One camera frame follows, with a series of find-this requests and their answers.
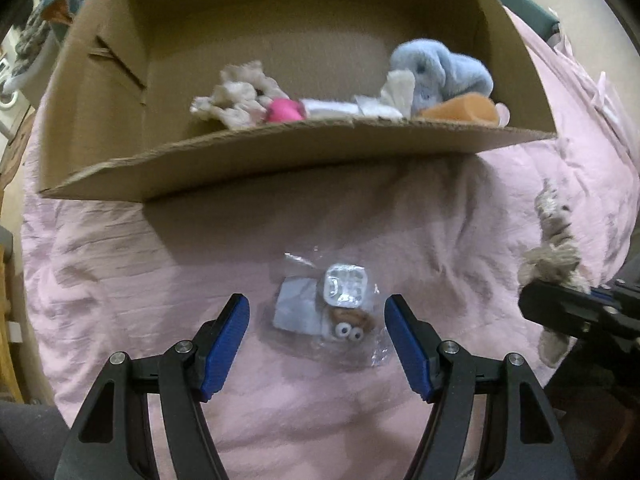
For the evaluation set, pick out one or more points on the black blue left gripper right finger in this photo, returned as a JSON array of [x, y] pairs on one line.
[[521, 439]]

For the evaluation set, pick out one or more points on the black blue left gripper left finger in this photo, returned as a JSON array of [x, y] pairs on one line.
[[111, 437]]

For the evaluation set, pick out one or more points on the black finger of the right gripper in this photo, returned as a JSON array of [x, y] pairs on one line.
[[587, 316]]

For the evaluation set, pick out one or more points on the orange sponge piece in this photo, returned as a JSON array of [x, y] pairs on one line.
[[470, 107]]

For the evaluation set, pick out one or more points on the clear plastic bag with toy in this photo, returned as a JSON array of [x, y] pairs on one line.
[[328, 308]]

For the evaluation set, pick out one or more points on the light blue plush toy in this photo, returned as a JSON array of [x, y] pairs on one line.
[[439, 73]]

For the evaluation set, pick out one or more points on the white fabric piece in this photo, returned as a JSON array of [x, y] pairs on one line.
[[394, 102]]

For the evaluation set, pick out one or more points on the pink rubber duck toy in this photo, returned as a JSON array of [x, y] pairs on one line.
[[285, 110]]

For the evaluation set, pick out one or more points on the white cloth scrunchie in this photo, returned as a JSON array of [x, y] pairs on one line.
[[242, 98]]

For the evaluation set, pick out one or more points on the yellow wooden chair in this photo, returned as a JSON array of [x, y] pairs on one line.
[[10, 388]]

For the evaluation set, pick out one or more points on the teal cushion with orange stripe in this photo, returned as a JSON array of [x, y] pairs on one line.
[[542, 21]]

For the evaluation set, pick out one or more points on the brown cardboard box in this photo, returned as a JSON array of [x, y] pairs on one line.
[[116, 122]]

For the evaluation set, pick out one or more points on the patterned knit blanket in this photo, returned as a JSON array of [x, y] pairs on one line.
[[36, 51]]

